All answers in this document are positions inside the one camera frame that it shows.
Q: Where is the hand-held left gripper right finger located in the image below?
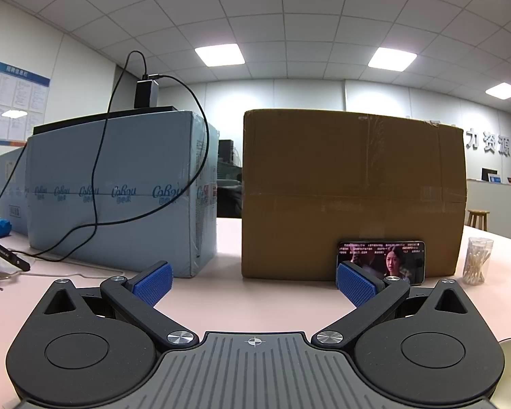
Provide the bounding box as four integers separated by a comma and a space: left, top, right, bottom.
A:
313, 263, 478, 348

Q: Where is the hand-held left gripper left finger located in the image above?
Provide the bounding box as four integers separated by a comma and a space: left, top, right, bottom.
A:
33, 262, 199, 348

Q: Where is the black smartphone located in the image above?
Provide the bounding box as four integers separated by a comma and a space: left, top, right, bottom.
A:
337, 241, 425, 286

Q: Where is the brown cardboard box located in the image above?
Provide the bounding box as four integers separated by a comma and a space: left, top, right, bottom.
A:
241, 108, 469, 284

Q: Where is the clear cotton swab container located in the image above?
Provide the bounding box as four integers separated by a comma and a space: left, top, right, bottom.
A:
462, 236, 495, 285

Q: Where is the large light blue carton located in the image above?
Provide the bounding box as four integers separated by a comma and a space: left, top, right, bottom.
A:
27, 110, 219, 278

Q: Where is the dark office furniture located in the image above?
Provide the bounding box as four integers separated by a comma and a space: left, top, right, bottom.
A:
216, 138, 244, 219

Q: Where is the wooden stool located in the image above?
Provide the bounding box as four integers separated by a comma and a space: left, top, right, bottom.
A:
466, 210, 491, 231

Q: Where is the black bar tool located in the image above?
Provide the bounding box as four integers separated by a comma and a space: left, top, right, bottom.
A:
0, 234, 31, 272

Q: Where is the white reception counter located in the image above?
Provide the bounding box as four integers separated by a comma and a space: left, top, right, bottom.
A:
466, 179, 511, 239

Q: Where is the small light blue carton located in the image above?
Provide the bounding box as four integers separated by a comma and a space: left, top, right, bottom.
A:
0, 147, 30, 236

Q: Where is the black flat tray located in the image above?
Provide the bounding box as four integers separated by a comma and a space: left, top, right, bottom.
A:
33, 106, 180, 136

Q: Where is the black power adapter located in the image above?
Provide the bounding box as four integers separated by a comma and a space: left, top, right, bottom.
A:
134, 74, 159, 109

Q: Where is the ceiling light panel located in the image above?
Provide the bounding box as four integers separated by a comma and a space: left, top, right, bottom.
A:
484, 82, 511, 100
367, 47, 417, 69
195, 44, 244, 66

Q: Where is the black cable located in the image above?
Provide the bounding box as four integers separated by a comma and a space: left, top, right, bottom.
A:
64, 76, 208, 228
0, 147, 28, 218
47, 50, 148, 261

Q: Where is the wall lettering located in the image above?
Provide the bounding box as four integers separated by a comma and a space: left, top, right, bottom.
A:
464, 130, 511, 158

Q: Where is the blue wall poster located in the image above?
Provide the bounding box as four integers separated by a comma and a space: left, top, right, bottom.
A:
0, 56, 52, 146

